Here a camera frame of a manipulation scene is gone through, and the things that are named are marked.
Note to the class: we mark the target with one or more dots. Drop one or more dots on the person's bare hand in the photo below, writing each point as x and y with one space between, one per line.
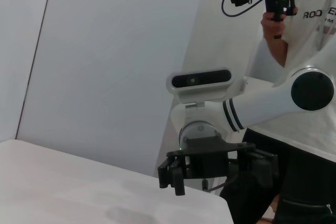
270 28

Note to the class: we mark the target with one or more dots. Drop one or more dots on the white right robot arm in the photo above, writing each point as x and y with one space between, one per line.
262 103

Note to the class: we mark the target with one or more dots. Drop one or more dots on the person's bare forearm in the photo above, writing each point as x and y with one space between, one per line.
278 49

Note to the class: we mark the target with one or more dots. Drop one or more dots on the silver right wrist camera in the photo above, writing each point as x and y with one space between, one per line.
199 79

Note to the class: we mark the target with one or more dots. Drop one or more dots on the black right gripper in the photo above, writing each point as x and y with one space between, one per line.
207 161

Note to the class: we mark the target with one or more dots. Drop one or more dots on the person in white T-shirt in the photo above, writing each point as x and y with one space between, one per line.
315 37

